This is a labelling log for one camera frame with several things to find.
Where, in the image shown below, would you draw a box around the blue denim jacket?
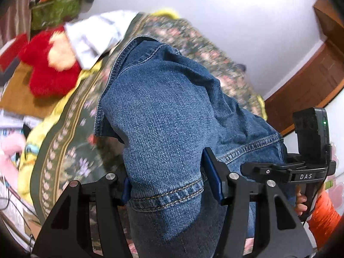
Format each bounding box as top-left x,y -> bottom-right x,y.
94,35 -> 286,257

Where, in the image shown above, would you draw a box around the right hand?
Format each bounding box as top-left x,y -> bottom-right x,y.
295,186 -> 307,216

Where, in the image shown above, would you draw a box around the wooden headboard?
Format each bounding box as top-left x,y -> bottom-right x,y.
265,0 -> 343,136

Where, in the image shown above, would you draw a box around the dark floral bedspread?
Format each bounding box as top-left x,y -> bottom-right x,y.
29,12 -> 265,256

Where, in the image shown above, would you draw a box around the pink cartoon pillow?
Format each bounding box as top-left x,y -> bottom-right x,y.
1,131 -> 26,192

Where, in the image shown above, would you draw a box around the red plush toy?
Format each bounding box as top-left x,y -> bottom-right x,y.
1,26 -> 81,97

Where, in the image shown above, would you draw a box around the white folded shirt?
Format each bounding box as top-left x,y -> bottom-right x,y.
64,10 -> 138,70

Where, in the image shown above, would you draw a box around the striped maroon curtain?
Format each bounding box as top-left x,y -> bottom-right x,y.
1,0 -> 31,47

